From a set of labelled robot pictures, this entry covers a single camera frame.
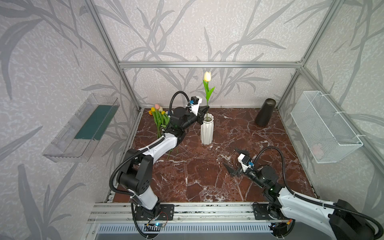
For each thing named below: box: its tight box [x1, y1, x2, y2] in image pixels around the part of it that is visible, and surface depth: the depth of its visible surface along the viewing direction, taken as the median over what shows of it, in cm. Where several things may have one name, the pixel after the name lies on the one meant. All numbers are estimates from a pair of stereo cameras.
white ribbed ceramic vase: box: [200, 113, 214, 145], surface depth 88 cm
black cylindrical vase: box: [255, 98, 277, 127], surface depth 104 cm
